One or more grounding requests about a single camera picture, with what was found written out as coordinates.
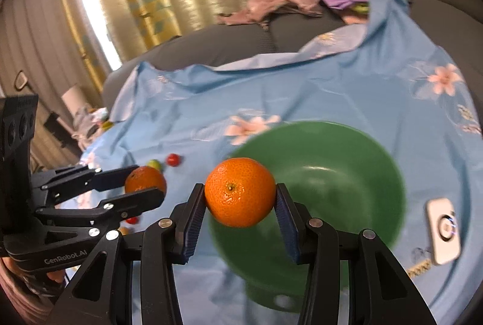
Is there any red cherry tomato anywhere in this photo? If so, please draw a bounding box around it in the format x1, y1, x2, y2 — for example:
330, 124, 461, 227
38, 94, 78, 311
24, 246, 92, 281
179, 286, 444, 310
165, 153, 182, 167
125, 216, 139, 225

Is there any green oval fruit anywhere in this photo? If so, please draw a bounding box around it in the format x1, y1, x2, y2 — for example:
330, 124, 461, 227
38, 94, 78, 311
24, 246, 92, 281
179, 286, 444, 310
146, 159, 163, 171

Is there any green plastic bowl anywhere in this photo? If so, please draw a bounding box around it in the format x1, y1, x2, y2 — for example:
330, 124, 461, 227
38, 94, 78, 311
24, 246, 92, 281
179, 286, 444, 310
209, 122, 405, 313

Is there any large orange mandarin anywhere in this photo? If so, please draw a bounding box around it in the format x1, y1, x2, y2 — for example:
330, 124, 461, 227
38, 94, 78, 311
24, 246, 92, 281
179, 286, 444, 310
205, 158, 276, 228

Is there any left human hand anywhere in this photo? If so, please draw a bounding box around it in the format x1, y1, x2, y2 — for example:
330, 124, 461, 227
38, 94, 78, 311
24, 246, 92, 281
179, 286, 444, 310
1, 257, 66, 284

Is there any clutter pile of clothes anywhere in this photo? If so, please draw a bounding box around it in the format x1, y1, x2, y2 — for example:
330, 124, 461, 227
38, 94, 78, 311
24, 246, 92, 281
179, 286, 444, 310
71, 105, 114, 151

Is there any white remote control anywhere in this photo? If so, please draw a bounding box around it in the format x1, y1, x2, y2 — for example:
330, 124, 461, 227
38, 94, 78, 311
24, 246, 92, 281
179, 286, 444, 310
426, 197, 461, 265

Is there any blue floral cloth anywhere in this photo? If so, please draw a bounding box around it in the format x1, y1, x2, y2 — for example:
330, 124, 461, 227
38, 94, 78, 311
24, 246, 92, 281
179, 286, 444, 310
80, 0, 482, 324

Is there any pink crumpled garment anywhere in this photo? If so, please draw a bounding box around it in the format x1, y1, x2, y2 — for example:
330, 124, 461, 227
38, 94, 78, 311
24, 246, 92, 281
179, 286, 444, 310
218, 0, 323, 29

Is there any grey sofa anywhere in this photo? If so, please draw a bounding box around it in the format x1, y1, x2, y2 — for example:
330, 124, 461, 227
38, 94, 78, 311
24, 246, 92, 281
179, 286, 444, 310
101, 0, 482, 111

